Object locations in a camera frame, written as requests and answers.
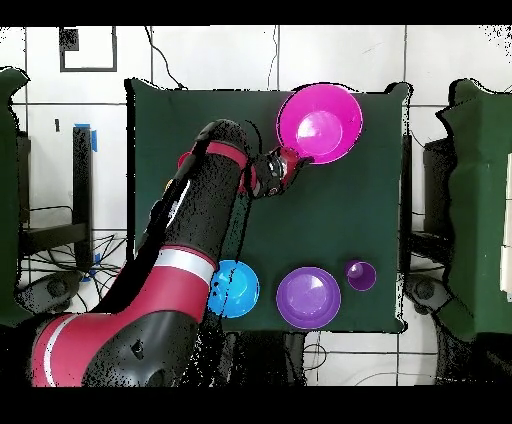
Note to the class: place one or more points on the large pink plastic bowl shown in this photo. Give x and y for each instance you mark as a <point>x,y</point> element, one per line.
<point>320,120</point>

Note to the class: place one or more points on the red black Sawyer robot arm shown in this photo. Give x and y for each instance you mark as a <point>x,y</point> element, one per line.
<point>168,300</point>

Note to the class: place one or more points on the dark green tablecloth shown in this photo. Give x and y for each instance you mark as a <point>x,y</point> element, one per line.
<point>340,220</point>

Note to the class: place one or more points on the orange plastic cup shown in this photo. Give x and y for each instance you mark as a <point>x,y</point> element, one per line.
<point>168,185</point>

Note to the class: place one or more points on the purple plastic cup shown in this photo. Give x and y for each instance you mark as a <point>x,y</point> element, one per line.
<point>362,278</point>

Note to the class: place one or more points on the purple plastic bowl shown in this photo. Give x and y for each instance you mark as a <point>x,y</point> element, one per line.
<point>308,298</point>

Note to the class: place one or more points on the large light blue plastic bowl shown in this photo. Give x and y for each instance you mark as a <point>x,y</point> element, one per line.
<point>238,288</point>

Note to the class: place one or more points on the green cloth covered side table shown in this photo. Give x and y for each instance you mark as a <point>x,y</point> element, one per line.
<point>476,200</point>
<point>8,200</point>

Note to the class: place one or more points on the dark square floor frame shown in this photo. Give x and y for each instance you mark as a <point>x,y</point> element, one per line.
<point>68,40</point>

